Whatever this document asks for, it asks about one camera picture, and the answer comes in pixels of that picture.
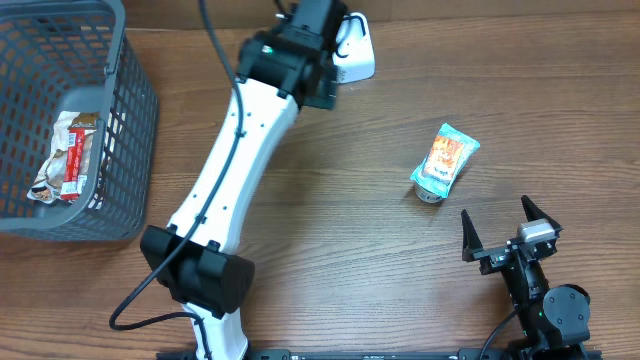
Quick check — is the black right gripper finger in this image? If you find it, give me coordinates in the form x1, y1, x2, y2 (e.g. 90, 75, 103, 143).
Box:
521, 195, 563, 231
461, 209, 484, 262

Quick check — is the teal orange snack packet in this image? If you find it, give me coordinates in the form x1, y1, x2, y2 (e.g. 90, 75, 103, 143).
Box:
410, 123, 481, 200

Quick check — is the beige brown snack bag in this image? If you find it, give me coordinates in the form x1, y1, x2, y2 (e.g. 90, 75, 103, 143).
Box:
26, 110, 101, 204

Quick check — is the red snack stick packet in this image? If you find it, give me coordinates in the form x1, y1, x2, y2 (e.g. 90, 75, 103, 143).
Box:
60, 127, 95, 201

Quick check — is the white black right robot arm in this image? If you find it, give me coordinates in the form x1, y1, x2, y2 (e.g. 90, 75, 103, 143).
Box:
461, 195, 602, 359

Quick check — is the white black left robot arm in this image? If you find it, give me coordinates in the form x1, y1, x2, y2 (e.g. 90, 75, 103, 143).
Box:
140, 0, 348, 359

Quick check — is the white barcode scanner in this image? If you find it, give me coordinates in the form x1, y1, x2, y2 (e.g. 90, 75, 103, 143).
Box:
333, 12, 375, 84

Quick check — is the grey plastic mesh basket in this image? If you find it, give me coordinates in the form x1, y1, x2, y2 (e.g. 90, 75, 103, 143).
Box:
1, 0, 159, 241

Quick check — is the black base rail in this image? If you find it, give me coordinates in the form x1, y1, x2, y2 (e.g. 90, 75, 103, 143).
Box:
157, 348, 604, 360

